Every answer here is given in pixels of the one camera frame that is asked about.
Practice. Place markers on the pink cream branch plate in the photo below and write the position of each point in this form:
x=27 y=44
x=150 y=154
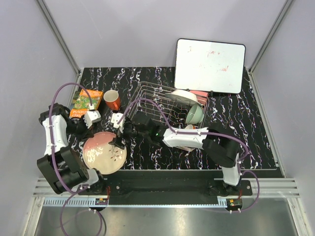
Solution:
x=99 y=154

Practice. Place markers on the orange treehouse book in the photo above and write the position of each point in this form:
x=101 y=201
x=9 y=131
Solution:
x=82 y=102

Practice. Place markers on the white fluted plate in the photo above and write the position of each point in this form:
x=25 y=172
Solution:
x=183 y=97

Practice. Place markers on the white whiteboard black frame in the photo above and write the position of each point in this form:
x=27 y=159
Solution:
x=209 y=66

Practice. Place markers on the orange bowl white inside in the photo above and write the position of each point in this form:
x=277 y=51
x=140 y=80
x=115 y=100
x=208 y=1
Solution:
x=190 y=127

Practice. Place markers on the green celadon bowl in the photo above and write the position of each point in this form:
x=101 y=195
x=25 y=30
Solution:
x=195 y=115

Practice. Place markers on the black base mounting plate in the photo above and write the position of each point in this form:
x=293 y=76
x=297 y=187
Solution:
x=210 y=181

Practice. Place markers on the orange mug white inside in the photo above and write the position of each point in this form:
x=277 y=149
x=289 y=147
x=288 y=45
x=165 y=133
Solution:
x=112 y=99

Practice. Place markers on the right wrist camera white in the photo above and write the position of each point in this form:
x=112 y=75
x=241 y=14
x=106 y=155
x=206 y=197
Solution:
x=116 y=119

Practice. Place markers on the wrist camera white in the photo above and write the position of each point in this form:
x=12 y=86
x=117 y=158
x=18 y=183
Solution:
x=91 y=116
x=116 y=119

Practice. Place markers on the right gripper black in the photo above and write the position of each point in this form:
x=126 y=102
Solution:
x=120 y=131

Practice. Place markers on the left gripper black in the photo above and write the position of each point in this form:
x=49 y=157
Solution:
x=86 y=132

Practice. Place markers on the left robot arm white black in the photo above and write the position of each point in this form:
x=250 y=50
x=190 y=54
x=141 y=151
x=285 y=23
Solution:
x=61 y=165

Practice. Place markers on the metal wire dish rack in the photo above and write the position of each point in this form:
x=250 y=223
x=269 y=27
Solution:
x=149 y=100

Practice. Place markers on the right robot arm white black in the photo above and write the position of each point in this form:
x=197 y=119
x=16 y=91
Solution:
x=221 y=148

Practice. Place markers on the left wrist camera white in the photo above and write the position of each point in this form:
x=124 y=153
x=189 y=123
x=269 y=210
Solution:
x=91 y=116

